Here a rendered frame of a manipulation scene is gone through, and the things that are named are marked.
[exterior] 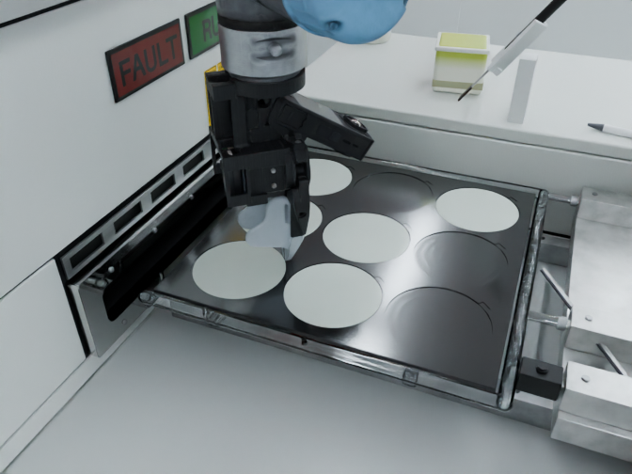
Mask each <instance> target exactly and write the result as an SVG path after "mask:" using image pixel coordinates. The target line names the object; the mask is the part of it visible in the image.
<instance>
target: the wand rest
mask: <svg viewBox="0 0 632 474"><path fill-rule="evenodd" d="M538 14H539V13H538V12H537V13H536V14H535V15H534V16H533V17H532V18H531V19H530V21H529V22H528V23H527V24H526V25H525V26H524V27H523V28H522V29H521V30H520V31H519V32H521V31H522V30H523V29H524V28H525V27H526V26H527V25H528V24H529V23H530V22H531V21H532V20H533V19H534V18H535V17H536V16H537V15H538ZM546 29H547V23H546V22H544V23H541V22H539V21H537V20H534V21H533V22H532V23H531V24H530V25H529V26H528V27H527V28H526V29H525V30H524V31H523V32H522V33H521V34H520V35H519V36H518V37H517V38H516V39H515V40H514V41H513V42H512V43H511V44H510V45H509V46H508V47H507V48H506V49H505V47H506V46H507V45H508V44H509V43H510V42H511V41H512V40H513V39H514V38H515V37H516V35H517V34H518V33H519V32H518V33H517V34H516V35H515V36H514V37H513V38H512V39H511V40H510V41H509V42H508V43H507V44H506V45H505V46H504V47H503V48H502V49H501V50H500V51H499V52H498V53H497V54H496V55H495V56H494V57H493V58H492V59H491V61H492V63H491V64H490V65H489V66H488V67H487V69H488V70H489V71H490V72H492V73H493V74H494V75H495V76H498V75H500V74H501V73H502V72H503V71H504V70H505V69H506V68H507V67H508V66H509V65H510V64H511V63H512V62H513V61H514V60H515V59H516V58H517V57H518V56H519V55H520V54H521V53H522V55H521V56H520V59H519V64H518V69H517V74H516V78H515V83H514V88H513V96H512V101H511V106H510V111H509V116H508V120H507V121H508V122H513V123H520V124H523V122H524V118H525V115H526V111H527V106H528V102H529V95H530V90H531V85H532V81H533V76H534V73H535V68H536V63H537V59H538V54H533V53H524V52H523V51H524V50H525V49H526V48H527V47H529V46H530V45H531V44H532V43H533V42H534V41H535V40H536V39H537V38H538V37H539V36H540V35H541V34H542V33H543V32H544V31H545V30H546Z"/></svg>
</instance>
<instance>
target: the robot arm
mask: <svg viewBox="0 0 632 474"><path fill-rule="evenodd" d="M215 1H216V10H217V19H218V20H217V24H218V34H219V44H220V55H221V64H222V67H223V68H224V71H210V72H205V77H206V87H207V95H208V104H209V112H210V121H211V126H209V134H210V142H211V150H212V158H213V173H214V174H219V173H223V182H224V196H226V198H227V205H228V208H232V207H237V206H243V205H246V206H247V208H245V209H244V210H242V211H240V213H239V215H238V223H239V225H240V226H241V227H242V228H244V229H249V231H248V232H247V234H246V236H245V240H246V242H247V243H248V244H249V245H251V246H254V247H281V249H282V254H283V257H284V259H285V261H289V260H291V259H292V257H293V256H294V254H295V252H296V251H297V249H298V247H299V246H300V245H301V243H302V241H303V239H304V236H305V234H306V233H307V228H308V220H309V210H310V202H309V184H310V162H309V154H308V147H307V145H306V144H305V142H304V141H305V140H306V139H307V137H308V138H310V139H312V140H315V141H317V142H319V143H321V144H324V145H326V146H327V147H330V148H332V149H333V150H335V151H337V152H339V153H341V154H343V155H345V156H348V157H354V158H356V159H357V160H359V161H362V160H363V158H364V157H365V155H366V154H367V152H368V151H369V149H370V148H371V146H372V144H373V143H374V140H373V139H372V138H371V136H370V135H369V134H368V129H367V127H366V126H365V125H364V124H362V122H360V121H359V120H357V119H355V118H353V117H351V116H348V115H342V114H340V113H338V112H336V111H334V110H332V109H330V108H328V107H326V106H324V105H322V104H320V103H317V102H315V101H313V100H311V99H309V98H307V97H305V96H303V95H301V94H299V93H297V92H298V91H299V90H301V89H302V88H303V87H304V86H305V84H306V68H305V66H306V65H307V63H308V50H307V31H308V32H309V33H311V34H313V35H316V36H320V37H327V38H331V39H332V40H336V41H339V42H342V43H346V44H364V43H368V42H371V41H374V40H378V39H379V38H381V37H383V36H384V35H385V34H386V33H387V32H389V31H390V30H391V29H392V28H393V27H394V26H395V25H396V24H397V23H398V21H399V20H400V19H401V18H402V16H403V15H404V13H405V12H406V4H407V2H408V0H215ZM214 144H215V145H216V147H217V149H218V152H219V154H220V156H221V160H219V162H220V163H217V162H216V156H215V147H214ZM245 191H246V192H245Z"/></svg>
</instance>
